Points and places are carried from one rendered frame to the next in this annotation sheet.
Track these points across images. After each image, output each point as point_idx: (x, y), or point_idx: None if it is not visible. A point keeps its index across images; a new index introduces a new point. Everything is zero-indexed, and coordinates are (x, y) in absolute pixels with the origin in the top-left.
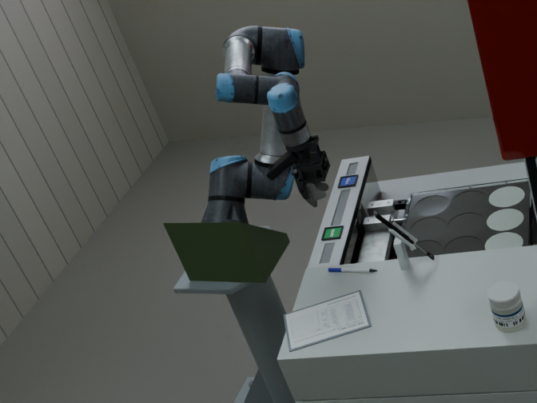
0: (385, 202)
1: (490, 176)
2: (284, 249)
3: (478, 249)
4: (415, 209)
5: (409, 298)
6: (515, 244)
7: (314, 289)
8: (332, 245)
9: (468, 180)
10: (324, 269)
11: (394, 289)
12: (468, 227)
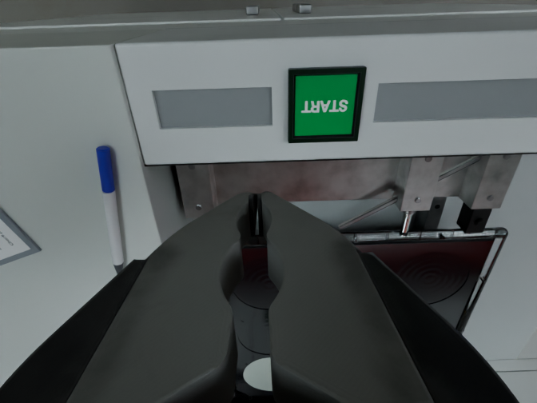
0: (493, 190)
1: (522, 301)
2: None
3: (262, 351)
4: (430, 252)
5: (46, 337)
6: (268, 385)
7: (3, 113)
8: (263, 116)
9: (534, 273)
10: (113, 124)
11: (65, 311)
12: None
